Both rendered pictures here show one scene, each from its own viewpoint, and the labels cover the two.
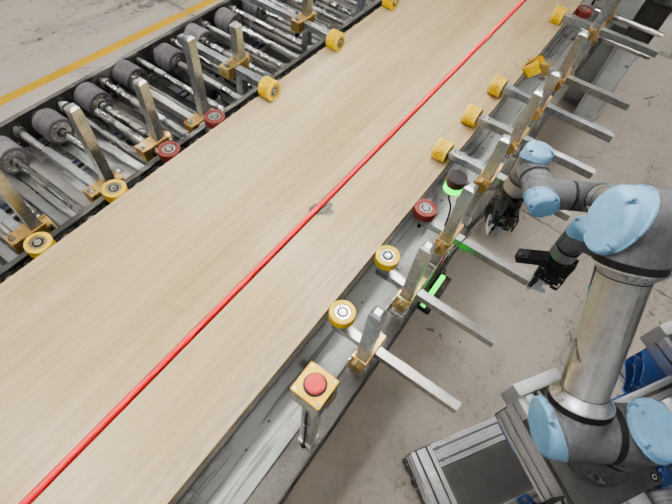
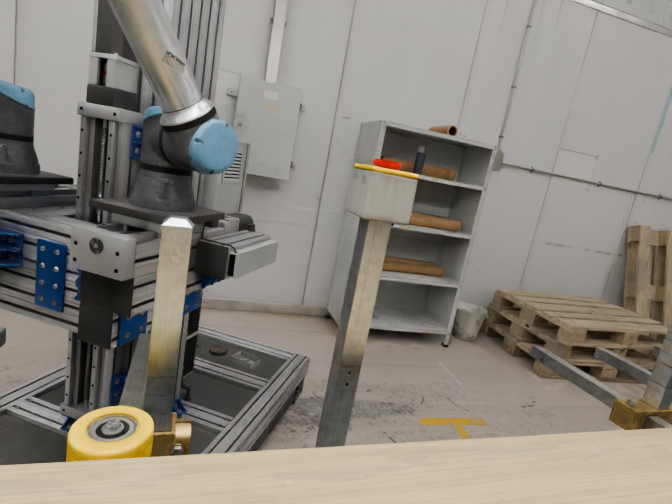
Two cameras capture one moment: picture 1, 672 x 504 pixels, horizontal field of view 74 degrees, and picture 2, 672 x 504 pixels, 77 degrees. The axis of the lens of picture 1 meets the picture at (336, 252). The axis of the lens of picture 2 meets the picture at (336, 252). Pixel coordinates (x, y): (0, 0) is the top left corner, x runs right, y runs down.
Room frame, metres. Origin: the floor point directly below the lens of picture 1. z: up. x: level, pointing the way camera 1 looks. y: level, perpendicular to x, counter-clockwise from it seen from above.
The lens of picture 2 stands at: (0.74, 0.36, 1.21)
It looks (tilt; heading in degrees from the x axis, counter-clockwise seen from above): 12 degrees down; 221
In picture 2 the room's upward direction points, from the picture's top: 11 degrees clockwise
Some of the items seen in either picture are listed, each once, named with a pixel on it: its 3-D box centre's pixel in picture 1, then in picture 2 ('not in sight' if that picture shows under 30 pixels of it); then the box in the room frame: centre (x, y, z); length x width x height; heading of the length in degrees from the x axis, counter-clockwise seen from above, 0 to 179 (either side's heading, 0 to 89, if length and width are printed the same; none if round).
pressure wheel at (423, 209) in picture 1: (422, 216); not in sight; (1.02, -0.29, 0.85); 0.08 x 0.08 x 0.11
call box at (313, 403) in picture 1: (314, 390); (380, 195); (0.26, 0.00, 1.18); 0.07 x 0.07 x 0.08; 61
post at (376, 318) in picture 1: (365, 348); (159, 392); (0.49, -0.12, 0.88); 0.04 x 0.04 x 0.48; 61
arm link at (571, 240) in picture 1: (579, 236); not in sight; (0.81, -0.67, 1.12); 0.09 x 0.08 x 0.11; 67
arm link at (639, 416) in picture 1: (636, 434); (170, 137); (0.26, -0.63, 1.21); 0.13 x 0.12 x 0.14; 93
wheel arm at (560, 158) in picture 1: (529, 142); not in sight; (1.37, -0.67, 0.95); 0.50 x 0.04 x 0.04; 61
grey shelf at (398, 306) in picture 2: not in sight; (405, 237); (-1.99, -1.33, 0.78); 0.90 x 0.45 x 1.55; 148
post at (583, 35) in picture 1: (555, 84); not in sight; (1.80, -0.85, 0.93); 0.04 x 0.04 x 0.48; 61
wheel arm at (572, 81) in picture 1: (587, 88); not in sight; (1.78, -0.98, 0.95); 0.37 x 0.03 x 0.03; 61
